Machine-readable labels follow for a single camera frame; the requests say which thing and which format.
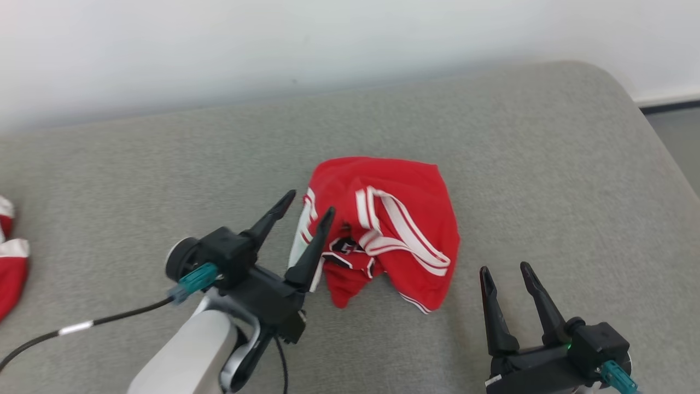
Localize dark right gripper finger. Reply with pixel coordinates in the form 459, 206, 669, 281
520, 262, 570, 346
480, 266, 521, 358

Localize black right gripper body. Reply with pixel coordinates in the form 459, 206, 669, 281
486, 318, 632, 394

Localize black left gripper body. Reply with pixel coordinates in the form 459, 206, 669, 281
166, 227, 307, 345

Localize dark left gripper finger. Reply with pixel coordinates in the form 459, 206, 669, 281
284, 206, 336, 293
243, 189, 297, 251

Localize red basketball jersey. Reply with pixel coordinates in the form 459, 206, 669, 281
288, 157, 460, 315

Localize red Bulls 23 shorts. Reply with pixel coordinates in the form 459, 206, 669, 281
0, 195, 30, 322

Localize teal cable connector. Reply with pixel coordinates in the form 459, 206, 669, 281
168, 262, 219, 304
599, 360, 641, 394

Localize thin black cable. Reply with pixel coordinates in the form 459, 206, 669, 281
273, 335, 289, 394

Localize black cable with white band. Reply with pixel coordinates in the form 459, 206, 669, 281
0, 295, 178, 373

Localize black wall baseboard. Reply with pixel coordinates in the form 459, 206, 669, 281
640, 100, 700, 114

